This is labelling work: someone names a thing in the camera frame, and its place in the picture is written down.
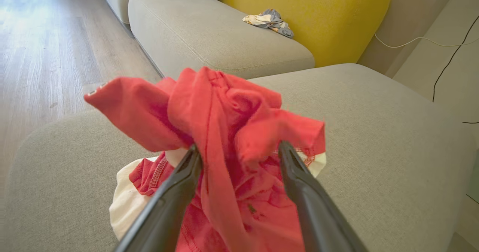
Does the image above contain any beige sofa backrest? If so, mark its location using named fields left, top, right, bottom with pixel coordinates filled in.
left=393, top=0, right=479, bottom=159

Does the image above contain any yellow sofa back cushion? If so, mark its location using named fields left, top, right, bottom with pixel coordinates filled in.
left=216, top=0, right=393, bottom=68

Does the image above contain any thin black cable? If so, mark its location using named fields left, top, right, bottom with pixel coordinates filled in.
left=432, top=14, right=479, bottom=103

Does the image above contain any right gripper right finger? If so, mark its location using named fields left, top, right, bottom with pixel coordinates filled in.
left=278, top=140, right=369, bottom=252

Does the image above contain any thin white cable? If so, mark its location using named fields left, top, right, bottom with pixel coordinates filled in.
left=374, top=33, right=479, bottom=49

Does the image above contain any small patterned grey cream garment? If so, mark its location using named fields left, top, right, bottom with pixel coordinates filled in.
left=242, top=9, right=295, bottom=39

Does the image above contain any red garment with white trim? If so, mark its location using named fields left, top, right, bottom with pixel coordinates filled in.
left=83, top=67, right=327, bottom=252

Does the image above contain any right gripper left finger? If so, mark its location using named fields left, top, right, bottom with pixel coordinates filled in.
left=114, top=144, right=203, bottom=252

